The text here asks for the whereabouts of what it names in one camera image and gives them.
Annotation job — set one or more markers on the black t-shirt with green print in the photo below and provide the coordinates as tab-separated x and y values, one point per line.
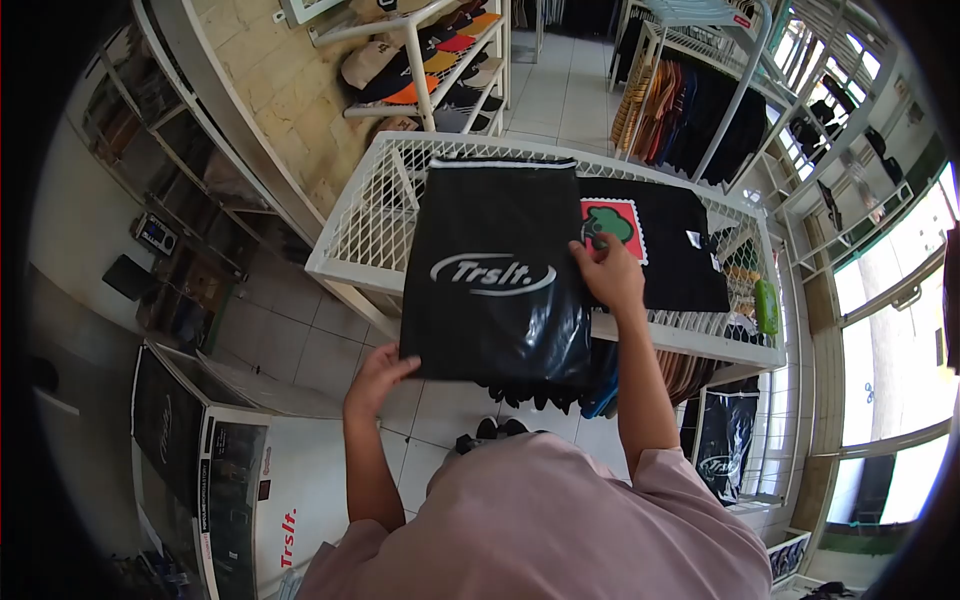
675	255

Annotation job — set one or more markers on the person's legs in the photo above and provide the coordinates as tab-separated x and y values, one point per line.
501	427

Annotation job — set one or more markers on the white mesh display table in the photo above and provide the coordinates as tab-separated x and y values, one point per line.
367	225

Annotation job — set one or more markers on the white cap rack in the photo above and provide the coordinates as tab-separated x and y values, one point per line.
427	60

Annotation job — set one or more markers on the hanging black bag with logo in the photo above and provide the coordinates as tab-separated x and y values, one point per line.
726	450

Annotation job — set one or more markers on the green flat object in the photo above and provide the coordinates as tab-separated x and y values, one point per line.
766	307

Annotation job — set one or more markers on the person's body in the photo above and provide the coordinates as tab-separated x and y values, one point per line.
540	525

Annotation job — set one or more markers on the black plastic bag with logo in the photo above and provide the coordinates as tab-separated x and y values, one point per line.
495	262

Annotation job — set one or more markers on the person's right fingers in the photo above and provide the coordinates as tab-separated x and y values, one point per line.
609	241

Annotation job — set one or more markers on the white clothes rack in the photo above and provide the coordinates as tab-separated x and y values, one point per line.
690	112

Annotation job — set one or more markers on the person's right thumb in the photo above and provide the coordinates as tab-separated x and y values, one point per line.
580	251

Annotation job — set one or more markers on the person's right hand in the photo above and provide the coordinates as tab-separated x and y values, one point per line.
615	279

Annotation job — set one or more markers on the person's left thumb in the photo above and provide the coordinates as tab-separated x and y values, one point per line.
406	366

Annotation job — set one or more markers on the window rack with clothes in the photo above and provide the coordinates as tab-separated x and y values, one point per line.
840	135

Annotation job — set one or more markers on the person's left hand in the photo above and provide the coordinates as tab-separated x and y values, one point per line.
373	384

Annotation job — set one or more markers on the small grey radio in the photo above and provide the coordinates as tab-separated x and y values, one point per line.
155	234

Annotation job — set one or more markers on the wall shelf unit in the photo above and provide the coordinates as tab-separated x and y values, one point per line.
187	165

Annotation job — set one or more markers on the black flat panel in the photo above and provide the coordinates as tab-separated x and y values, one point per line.
130	277

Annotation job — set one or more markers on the clothes hanging under table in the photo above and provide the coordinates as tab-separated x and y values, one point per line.
600	390

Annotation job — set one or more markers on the white counter with black poster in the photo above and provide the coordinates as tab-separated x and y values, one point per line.
247	480

